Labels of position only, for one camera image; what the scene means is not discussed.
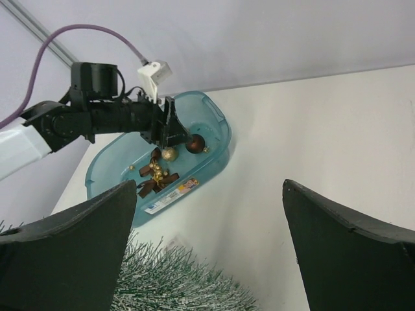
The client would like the gold glitter ball ornament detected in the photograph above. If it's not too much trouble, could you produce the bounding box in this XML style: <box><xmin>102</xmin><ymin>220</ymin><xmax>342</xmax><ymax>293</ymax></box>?
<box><xmin>161</xmin><ymin>147</ymin><xmax>178</xmax><ymax>162</ymax></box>

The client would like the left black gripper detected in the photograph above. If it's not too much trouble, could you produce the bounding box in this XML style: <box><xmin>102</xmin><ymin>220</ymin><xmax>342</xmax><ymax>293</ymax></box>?
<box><xmin>119</xmin><ymin>92</ymin><xmax>192</xmax><ymax>148</ymax></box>

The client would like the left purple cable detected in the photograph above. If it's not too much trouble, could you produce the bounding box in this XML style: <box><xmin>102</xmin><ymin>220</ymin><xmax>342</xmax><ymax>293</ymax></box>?
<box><xmin>0</xmin><ymin>24</ymin><xmax>152</xmax><ymax>130</ymax></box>

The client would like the dark brown ball ornament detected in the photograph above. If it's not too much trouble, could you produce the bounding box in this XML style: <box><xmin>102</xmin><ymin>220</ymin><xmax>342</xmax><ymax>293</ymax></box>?
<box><xmin>185</xmin><ymin>134</ymin><xmax>206</xmax><ymax>154</ymax></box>

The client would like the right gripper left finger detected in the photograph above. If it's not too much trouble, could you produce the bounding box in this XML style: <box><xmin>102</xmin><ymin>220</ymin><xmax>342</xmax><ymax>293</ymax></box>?
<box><xmin>1</xmin><ymin>181</ymin><xmax>137</xmax><ymax>310</ymax></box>

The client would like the small frosted christmas tree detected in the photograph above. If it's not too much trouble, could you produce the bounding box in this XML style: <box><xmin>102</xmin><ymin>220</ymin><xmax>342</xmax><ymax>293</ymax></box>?
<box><xmin>0</xmin><ymin>220</ymin><xmax>260</xmax><ymax>311</ymax></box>

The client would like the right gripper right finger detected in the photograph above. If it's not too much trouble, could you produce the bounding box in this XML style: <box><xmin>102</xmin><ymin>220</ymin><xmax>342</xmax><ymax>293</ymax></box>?
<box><xmin>282</xmin><ymin>179</ymin><xmax>414</xmax><ymax>310</ymax></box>

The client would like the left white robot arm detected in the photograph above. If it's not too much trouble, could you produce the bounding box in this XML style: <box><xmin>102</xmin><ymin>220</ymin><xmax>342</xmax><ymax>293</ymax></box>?
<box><xmin>1</xmin><ymin>62</ymin><xmax>193</xmax><ymax>179</ymax></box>

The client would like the teal plastic bin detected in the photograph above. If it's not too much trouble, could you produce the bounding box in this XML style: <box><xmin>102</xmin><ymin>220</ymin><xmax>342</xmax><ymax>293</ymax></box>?
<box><xmin>85</xmin><ymin>91</ymin><xmax>231</xmax><ymax>227</ymax></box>

